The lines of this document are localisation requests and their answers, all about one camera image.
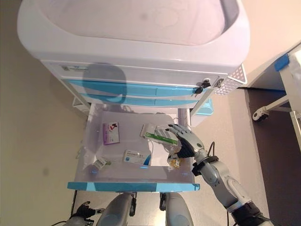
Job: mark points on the pink white medicine box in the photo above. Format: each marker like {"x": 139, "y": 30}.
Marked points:
{"x": 111, "y": 135}

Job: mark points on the small white barcode box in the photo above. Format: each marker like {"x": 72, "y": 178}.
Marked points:
{"x": 101, "y": 162}

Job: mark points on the silver right robot leg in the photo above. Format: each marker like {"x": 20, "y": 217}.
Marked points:
{"x": 177, "y": 212}

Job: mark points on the crumpled clear plastic wrap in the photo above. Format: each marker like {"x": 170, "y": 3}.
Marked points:
{"x": 90, "y": 153}

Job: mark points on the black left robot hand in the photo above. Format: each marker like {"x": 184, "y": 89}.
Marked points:
{"x": 82, "y": 212}

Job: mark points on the black cart keys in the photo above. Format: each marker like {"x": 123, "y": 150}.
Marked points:
{"x": 203, "y": 85}

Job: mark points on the white medical cart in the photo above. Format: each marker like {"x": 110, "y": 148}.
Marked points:
{"x": 117, "y": 23}

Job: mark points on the silver robot leg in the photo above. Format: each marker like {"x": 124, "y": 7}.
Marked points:
{"x": 177, "y": 212}
{"x": 115, "y": 209}

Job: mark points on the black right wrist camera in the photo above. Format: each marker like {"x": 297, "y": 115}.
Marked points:
{"x": 195, "y": 169}

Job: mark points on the silver cart latch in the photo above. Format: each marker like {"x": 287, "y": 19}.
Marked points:
{"x": 219, "y": 83}

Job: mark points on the blue corner bumper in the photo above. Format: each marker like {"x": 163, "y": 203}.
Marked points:
{"x": 281, "y": 62}

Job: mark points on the tall blue white cart drawer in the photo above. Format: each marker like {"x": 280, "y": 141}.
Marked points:
{"x": 145, "y": 90}

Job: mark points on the cart label sticker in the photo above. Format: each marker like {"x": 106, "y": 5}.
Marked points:
{"x": 74, "y": 68}

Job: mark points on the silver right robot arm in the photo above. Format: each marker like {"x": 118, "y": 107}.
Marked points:
{"x": 225, "y": 186}

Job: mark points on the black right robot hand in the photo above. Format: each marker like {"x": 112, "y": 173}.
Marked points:
{"x": 190, "y": 143}

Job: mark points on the white bin with blue lid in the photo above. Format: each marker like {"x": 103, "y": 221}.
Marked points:
{"x": 204, "y": 108}

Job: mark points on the white perforated side basket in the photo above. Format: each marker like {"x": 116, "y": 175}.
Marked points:
{"x": 235, "y": 77}

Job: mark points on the clear packet with green strip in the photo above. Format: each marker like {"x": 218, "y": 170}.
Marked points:
{"x": 152, "y": 134}

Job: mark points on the white hospital bed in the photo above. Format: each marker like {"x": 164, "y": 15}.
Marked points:
{"x": 291, "y": 94}

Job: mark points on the blue white medicine box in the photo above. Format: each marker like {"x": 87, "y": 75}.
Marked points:
{"x": 135, "y": 157}

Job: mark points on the silver left robot leg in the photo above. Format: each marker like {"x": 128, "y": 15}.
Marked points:
{"x": 115, "y": 209}

